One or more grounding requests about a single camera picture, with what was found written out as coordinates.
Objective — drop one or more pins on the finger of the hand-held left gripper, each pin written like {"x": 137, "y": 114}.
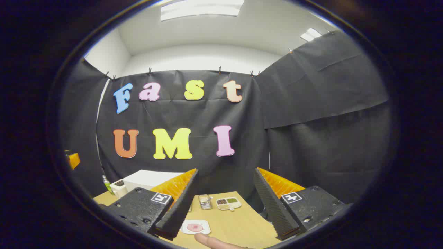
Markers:
{"x": 73, "y": 160}

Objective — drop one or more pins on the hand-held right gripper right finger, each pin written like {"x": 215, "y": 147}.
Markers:
{"x": 273, "y": 207}

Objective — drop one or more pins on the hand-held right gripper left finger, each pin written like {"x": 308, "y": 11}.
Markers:
{"x": 180, "y": 211}

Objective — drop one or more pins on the white square food plate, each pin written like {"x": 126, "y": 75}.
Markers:
{"x": 185, "y": 229}

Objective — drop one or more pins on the pink round food slice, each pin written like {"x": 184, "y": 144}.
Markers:
{"x": 195, "y": 227}

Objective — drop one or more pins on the white microwave oven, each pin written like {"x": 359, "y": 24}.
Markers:
{"x": 148, "y": 178}

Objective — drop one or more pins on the green label drink bottle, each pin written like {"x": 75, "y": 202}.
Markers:
{"x": 107, "y": 185}

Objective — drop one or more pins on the white divided snack tray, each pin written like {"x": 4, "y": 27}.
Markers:
{"x": 228, "y": 203}

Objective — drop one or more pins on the white toaster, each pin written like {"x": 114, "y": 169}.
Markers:
{"x": 119, "y": 188}

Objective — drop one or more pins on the black backdrop cloth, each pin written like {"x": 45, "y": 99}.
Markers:
{"x": 294, "y": 138}

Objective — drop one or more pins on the row of backdrop clips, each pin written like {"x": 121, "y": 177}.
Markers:
{"x": 150, "y": 71}

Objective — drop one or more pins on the small ceiling light panel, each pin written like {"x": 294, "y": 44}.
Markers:
{"x": 310, "y": 34}

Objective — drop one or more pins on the long ceiling light panel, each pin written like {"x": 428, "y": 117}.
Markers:
{"x": 200, "y": 8}

